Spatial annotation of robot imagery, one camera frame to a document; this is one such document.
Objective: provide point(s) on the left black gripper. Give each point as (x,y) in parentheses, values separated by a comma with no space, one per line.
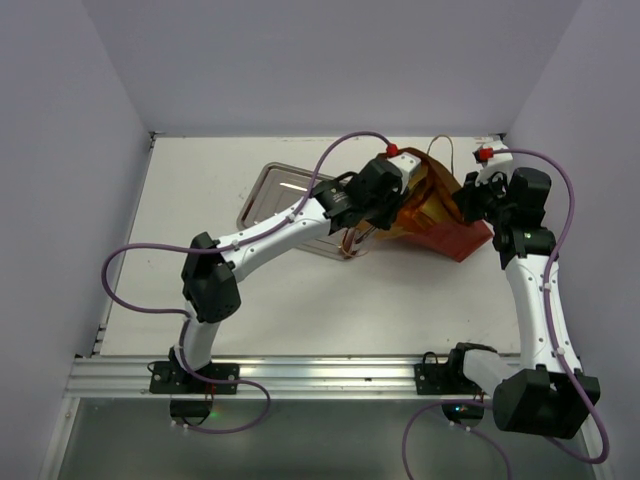
(385,221)

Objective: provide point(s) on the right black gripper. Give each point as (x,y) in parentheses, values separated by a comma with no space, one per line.
(470,204)

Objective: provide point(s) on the red brown paper bag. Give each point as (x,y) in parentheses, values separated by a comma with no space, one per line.
(429,218)

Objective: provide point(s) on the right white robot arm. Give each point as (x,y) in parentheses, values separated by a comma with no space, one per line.
(547,394)

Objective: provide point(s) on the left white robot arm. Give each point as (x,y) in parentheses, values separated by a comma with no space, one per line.
(212,273)

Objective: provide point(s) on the stainless steel tray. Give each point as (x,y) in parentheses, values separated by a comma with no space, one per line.
(278,187)

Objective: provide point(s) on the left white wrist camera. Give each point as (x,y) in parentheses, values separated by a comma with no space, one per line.
(408,164)

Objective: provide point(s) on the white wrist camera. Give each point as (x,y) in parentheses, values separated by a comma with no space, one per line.
(493,159)
(408,164)

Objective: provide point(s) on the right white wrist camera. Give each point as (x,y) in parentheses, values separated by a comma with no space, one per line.
(493,159)

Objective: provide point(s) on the aluminium mounting rail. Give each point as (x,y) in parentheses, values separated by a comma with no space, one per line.
(285,378)

